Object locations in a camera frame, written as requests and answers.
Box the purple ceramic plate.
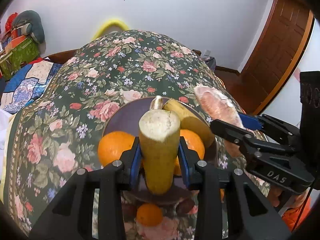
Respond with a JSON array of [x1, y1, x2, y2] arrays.
[[102, 97, 221, 207]]

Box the yellow hoop chair back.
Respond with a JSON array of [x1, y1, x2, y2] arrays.
[[91, 17, 131, 41]]

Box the orange cardboard box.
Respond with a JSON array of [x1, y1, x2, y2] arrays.
[[4, 29, 28, 51]]

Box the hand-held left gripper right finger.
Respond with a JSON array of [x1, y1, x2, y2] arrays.
[[178, 136, 292, 240]]

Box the large orange with sticker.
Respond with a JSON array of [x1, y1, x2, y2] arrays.
[[180, 129, 206, 161]]

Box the red plastic bag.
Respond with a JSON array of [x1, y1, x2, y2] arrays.
[[5, 12, 18, 30]]

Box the large pink pomelo segment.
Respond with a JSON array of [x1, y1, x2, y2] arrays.
[[194, 85, 251, 157]]

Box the green patterned storage box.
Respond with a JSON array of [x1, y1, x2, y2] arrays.
[[0, 39, 41, 81]]

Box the small mandarin orange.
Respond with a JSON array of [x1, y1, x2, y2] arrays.
[[136, 203, 163, 227]]

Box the dark grey bag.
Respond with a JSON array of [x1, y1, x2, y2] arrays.
[[200, 51, 217, 71]]

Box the small dark brown fruit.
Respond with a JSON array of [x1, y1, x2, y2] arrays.
[[176, 199, 196, 214]]

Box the wooden wardrobe with heart decals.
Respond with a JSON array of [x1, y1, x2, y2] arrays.
[[261, 15, 320, 133]]

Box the white crumpled sheet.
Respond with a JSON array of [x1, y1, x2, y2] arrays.
[[0, 109, 13, 160]]

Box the blue patchwork quilt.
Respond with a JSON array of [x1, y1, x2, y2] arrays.
[[0, 61, 63, 114]]

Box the partly hidden orange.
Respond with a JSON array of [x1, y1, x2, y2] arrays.
[[174, 155, 183, 177]]

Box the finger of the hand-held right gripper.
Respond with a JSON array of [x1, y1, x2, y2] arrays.
[[237, 112, 302, 152], [209, 119, 315, 196]]

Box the yellow banana piece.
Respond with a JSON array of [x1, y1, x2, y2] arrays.
[[164, 99, 212, 143], [138, 109, 181, 196]]

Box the brown wooden door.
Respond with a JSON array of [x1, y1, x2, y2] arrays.
[[226, 0, 315, 116]]

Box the medium orange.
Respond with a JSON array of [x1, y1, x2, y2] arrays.
[[97, 131, 137, 167]]

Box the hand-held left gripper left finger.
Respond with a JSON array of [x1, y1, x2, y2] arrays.
[[30, 136, 142, 240]]

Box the floral tablecloth table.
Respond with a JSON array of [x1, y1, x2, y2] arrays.
[[4, 29, 275, 240]]

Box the person's right hand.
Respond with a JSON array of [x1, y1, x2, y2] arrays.
[[268, 187, 284, 207]]

